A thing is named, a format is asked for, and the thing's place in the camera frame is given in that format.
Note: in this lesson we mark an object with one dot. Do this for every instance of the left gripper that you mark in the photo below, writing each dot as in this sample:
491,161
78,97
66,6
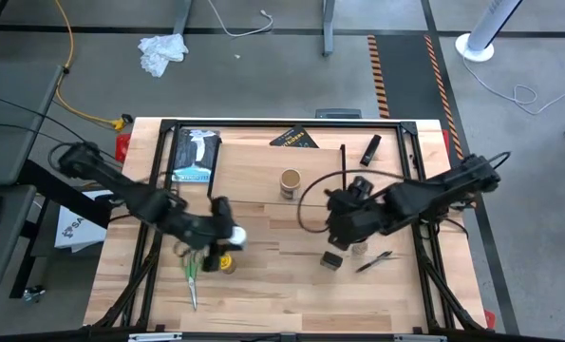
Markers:
199,230

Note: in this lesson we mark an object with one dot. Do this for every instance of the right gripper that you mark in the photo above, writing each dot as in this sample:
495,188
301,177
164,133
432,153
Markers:
355,218

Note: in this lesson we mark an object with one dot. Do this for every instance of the dark spice tin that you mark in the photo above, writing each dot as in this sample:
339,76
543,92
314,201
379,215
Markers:
332,260

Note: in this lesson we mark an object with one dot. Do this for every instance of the small clear spice jar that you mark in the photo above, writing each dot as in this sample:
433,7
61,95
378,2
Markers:
359,248

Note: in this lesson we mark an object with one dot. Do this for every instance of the tan-lid spice jar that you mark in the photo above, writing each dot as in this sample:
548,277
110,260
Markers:
290,180

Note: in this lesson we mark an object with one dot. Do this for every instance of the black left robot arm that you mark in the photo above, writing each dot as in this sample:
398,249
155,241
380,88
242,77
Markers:
135,197

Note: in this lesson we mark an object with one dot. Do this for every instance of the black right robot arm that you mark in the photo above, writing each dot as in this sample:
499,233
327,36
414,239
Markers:
434,192

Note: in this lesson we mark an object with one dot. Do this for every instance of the wooden shelf black metal legs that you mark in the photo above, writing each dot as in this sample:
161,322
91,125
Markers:
258,171

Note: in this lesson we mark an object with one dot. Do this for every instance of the black pen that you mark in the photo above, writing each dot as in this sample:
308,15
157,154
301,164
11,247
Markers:
374,261

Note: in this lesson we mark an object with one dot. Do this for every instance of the black white illustrated book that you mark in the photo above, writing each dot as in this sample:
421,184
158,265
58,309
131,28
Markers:
196,154

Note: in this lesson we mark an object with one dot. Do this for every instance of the black book yellow title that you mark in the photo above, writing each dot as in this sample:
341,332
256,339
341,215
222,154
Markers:
294,138

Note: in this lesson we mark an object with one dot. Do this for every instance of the grey box device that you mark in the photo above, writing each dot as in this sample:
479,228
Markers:
337,114

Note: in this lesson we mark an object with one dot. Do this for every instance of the red clamp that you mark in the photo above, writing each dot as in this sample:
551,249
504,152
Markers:
446,140
122,148
489,319

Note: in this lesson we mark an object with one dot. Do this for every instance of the crumpled white cloth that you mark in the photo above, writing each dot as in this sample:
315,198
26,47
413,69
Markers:
161,52

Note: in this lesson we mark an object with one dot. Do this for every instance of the desk caster wheel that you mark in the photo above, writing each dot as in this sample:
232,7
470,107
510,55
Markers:
33,294

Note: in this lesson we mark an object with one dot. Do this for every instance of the grey desk leg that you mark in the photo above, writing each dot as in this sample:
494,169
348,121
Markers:
182,16
328,28

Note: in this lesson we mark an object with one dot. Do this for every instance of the grey desk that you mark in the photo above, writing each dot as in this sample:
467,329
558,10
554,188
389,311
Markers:
2,266
11,123

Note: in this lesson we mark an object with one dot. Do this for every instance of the white tower fan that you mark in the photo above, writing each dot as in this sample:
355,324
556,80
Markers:
488,24

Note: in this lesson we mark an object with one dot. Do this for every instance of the black table frame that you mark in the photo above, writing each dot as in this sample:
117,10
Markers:
263,123

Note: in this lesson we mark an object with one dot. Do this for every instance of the black desk frame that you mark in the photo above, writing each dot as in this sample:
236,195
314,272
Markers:
63,192

